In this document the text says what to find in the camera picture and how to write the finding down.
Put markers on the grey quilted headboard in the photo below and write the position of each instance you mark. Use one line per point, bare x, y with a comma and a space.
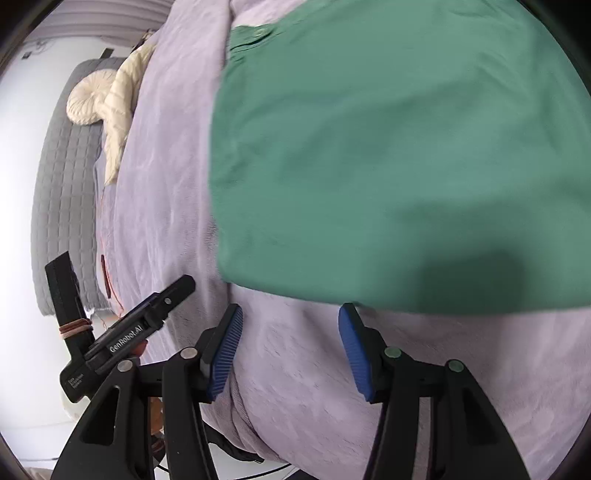
64, 194

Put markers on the cream round pleated pillow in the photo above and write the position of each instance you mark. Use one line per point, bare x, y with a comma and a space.
90, 99

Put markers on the cream twisted knit pillow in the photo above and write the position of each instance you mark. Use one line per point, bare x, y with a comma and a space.
117, 120

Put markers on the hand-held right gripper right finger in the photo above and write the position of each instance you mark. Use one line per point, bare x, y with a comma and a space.
358, 350

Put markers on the purple plush blanket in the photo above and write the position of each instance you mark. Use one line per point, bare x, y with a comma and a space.
175, 184

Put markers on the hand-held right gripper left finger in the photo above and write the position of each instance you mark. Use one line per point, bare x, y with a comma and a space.
226, 355

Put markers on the green short-sleeved work shirt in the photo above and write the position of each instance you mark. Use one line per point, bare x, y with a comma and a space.
392, 161

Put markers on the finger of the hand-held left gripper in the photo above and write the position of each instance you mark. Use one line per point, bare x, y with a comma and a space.
138, 308
173, 293

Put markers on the pale pleated curtain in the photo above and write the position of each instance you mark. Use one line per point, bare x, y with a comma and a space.
92, 21

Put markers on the brown rubber band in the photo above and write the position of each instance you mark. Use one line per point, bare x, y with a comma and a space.
76, 328

